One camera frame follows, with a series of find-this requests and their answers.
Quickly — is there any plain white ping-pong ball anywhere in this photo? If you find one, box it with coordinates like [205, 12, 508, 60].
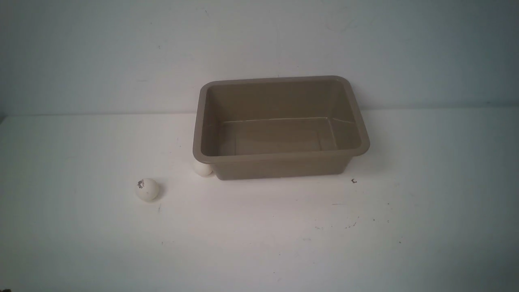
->
[193, 160, 213, 177]

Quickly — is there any white ping-pong ball with print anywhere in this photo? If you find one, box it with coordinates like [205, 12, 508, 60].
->
[135, 178, 160, 202]

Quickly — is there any tan plastic storage bin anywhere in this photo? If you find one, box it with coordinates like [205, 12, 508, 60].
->
[193, 75, 370, 180]

